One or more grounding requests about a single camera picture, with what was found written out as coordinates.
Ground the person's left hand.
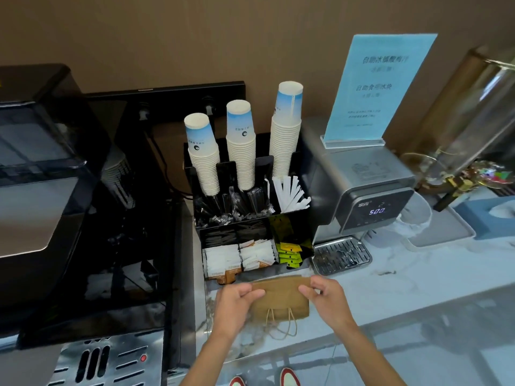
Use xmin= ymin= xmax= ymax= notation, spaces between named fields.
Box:
xmin=209 ymin=281 xmax=266 ymax=344

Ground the person's right hand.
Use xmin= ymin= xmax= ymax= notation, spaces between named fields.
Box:
xmin=297 ymin=275 xmax=359 ymax=338

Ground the brown paper bag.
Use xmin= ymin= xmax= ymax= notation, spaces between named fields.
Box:
xmin=249 ymin=276 xmax=313 ymax=340

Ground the bundle of white straws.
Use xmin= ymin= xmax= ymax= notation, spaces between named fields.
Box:
xmin=265 ymin=175 xmax=313 ymax=214

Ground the stack of white paper cups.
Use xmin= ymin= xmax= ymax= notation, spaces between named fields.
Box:
xmin=268 ymin=80 xmax=304 ymax=180
xmin=184 ymin=113 xmax=221 ymax=197
xmin=226 ymin=99 xmax=257 ymax=191

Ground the white tissue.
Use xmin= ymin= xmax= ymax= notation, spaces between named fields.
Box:
xmin=489 ymin=203 xmax=515 ymax=220

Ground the person's right forearm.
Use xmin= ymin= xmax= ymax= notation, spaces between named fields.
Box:
xmin=336 ymin=322 xmax=413 ymax=386

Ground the blue tissue box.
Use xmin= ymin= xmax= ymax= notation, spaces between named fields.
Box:
xmin=457 ymin=196 xmax=515 ymax=241

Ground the stack of brown packets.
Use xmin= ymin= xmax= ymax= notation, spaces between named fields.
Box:
xmin=216 ymin=268 xmax=242 ymax=285

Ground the stack of white packets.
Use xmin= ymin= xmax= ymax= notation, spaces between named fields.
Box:
xmin=202 ymin=244 xmax=242 ymax=279
xmin=239 ymin=239 xmax=278 ymax=272

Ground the metal drip tray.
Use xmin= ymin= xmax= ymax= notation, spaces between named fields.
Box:
xmin=310 ymin=236 xmax=373 ymax=277

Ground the stack of yellow green packets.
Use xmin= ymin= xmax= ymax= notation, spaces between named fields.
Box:
xmin=275 ymin=241 xmax=303 ymax=268

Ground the row of black stick packets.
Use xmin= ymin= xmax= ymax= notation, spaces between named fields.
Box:
xmin=199 ymin=219 xmax=270 ymax=249

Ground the black acrylic organizer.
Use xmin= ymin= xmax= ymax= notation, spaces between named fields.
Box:
xmin=183 ymin=132 xmax=317 ymax=280

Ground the bundle of wrapped black stirrers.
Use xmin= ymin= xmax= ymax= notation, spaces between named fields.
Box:
xmin=195 ymin=187 xmax=275 ymax=228

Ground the white lined bucket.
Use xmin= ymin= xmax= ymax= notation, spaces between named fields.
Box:
xmin=396 ymin=192 xmax=433 ymax=237

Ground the grey water dispenser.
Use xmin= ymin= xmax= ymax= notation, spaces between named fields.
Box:
xmin=299 ymin=116 xmax=416 ymax=246

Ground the grey flat tray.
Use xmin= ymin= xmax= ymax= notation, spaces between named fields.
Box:
xmin=402 ymin=204 xmax=477 ymax=250

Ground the gold dish of colourful candies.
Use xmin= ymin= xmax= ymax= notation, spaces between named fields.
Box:
xmin=466 ymin=160 xmax=515 ymax=189

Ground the blue sign in acrylic holder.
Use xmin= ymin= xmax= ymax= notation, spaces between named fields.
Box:
xmin=320 ymin=34 xmax=438 ymax=149

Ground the glass beverage dispenser gold tap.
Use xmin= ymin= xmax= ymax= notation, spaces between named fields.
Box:
xmin=400 ymin=46 xmax=515 ymax=213

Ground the black transparent bean hopper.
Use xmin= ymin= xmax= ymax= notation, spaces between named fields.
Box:
xmin=0 ymin=64 xmax=112 ymax=185

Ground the black wall power strip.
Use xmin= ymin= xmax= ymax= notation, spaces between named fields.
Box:
xmin=82 ymin=80 xmax=246 ymax=117

